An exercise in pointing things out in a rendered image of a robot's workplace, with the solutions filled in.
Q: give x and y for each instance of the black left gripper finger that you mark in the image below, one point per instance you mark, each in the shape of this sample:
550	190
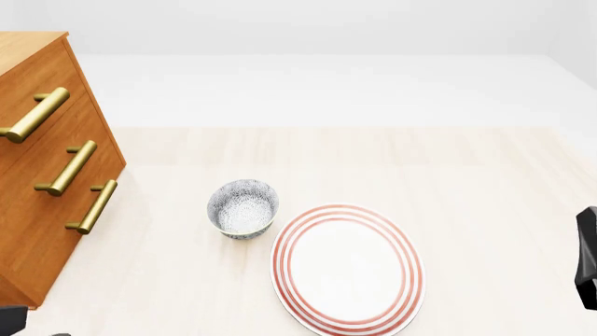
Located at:
11	320

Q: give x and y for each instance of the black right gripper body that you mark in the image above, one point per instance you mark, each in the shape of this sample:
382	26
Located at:
590	295

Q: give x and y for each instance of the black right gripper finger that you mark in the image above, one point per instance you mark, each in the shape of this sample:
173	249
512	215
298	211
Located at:
588	238

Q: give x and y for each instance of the grey patterned bowl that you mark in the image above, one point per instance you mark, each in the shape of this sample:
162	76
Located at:
242	213

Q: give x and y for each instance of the wooden cabinet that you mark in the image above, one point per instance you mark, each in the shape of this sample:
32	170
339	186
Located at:
28	245

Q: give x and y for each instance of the white plate with red rings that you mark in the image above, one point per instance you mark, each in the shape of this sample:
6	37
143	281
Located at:
347	269

